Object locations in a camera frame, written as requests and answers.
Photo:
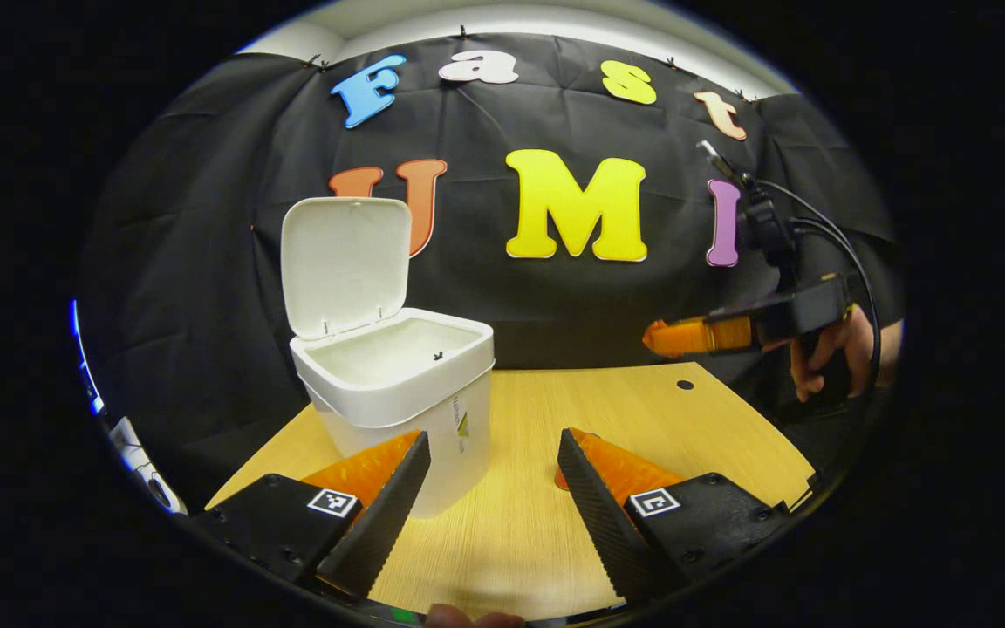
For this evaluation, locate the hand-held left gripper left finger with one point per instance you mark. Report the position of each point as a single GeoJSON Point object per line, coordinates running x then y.
{"type": "Point", "coordinates": [385, 523]}

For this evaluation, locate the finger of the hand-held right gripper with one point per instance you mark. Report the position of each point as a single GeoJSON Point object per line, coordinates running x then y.
{"type": "Point", "coordinates": [712, 336]}

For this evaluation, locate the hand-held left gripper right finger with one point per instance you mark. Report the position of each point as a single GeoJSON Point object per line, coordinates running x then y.
{"type": "Point", "coordinates": [603, 523]}

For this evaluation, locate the white desktop garbage bin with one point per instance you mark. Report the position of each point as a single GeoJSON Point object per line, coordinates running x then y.
{"type": "Point", "coordinates": [398, 392]}

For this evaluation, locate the wooden desktop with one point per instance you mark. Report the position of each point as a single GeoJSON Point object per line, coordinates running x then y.
{"type": "Point", "coordinates": [511, 436]}

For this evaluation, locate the white box device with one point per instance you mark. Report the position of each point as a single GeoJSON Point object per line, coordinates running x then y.
{"type": "Point", "coordinates": [132, 445]}

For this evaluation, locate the lit monitor screen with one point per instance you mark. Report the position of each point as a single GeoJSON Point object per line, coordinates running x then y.
{"type": "Point", "coordinates": [91, 392]}

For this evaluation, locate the black backdrop cloth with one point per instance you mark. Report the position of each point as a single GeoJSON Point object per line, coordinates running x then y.
{"type": "Point", "coordinates": [206, 218]}

